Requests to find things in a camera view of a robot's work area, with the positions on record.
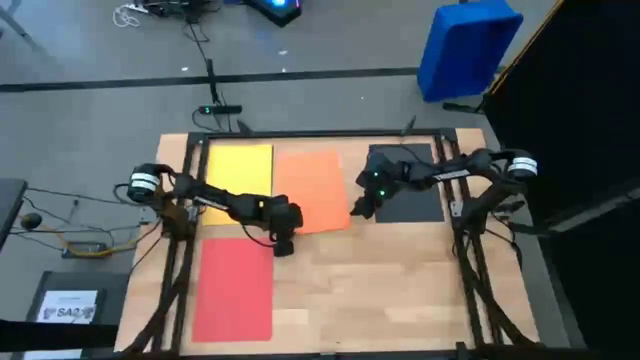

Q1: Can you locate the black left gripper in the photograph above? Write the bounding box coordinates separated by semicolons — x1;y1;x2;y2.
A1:
259;193;305;258

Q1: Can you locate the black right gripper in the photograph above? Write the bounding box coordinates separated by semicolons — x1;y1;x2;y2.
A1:
349;151;401;220

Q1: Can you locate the black paper sheet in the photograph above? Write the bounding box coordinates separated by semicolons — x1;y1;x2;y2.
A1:
368;143;445;224

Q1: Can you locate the orange paper sheet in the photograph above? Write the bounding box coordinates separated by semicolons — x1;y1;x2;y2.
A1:
273;148;352;235

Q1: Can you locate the yellow paper sheet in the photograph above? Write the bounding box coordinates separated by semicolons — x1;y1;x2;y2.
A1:
202;143;275;227

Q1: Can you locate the white paper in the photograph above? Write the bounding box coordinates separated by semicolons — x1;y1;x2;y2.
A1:
22;348;84;360

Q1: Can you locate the red paper sheet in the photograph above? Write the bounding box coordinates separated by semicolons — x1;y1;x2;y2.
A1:
192;237;275;344

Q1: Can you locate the silver mounting plate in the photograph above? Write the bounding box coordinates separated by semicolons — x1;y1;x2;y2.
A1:
448;197;469;219

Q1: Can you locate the black stand foot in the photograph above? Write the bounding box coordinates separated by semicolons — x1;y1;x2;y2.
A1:
442;99;489;115

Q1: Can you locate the black floor tape line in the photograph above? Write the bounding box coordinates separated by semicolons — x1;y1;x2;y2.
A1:
0;67;421;95

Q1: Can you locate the black hub green light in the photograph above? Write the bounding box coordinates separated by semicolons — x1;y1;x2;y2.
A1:
198;103;244;116

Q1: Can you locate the blue plastic crate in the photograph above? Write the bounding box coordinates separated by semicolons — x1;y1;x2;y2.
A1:
416;0;525;104

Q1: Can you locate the black floor power box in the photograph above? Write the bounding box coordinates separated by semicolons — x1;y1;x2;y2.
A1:
61;241;109;260

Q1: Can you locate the black computer tower blue light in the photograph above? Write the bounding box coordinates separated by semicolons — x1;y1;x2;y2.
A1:
244;0;304;29

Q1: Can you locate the white printed label sheet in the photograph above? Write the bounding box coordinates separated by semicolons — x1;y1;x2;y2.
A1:
35;289;99;325

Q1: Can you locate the grey metal base bar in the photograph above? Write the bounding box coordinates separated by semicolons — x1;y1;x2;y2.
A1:
509;187;640;236

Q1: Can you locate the black bar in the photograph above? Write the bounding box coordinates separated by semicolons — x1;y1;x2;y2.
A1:
0;319;120;353

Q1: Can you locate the black partition panel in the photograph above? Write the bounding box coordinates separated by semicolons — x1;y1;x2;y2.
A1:
482;0;640;360

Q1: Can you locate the grey chair leg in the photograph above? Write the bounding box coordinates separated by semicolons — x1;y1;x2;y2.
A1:
0;0;44;54

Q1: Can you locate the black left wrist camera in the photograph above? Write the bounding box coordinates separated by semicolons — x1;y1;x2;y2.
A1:
277;199;305;232

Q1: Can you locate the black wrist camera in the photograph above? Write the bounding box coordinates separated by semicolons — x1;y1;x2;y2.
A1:
368;152;396;176
277;199;305;232

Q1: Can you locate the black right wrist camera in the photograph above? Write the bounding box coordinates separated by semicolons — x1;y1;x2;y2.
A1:
368;152;396;176

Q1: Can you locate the black metal table frame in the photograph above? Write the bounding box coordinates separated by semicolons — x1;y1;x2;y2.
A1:
119;114;544;360

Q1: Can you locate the black clamp handle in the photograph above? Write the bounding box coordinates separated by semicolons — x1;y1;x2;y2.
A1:
492;199;526;214

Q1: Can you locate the black cable cover strip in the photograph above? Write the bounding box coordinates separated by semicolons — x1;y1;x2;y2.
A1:
205;58;221;105

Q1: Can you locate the black floor cable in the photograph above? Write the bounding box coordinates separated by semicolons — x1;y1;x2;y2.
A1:
24;187;151;207

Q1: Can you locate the black cable bundle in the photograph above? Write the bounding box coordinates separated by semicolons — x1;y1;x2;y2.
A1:
144;0;224;26

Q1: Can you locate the white cable coil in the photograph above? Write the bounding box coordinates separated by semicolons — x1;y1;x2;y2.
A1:
112;3;142;29

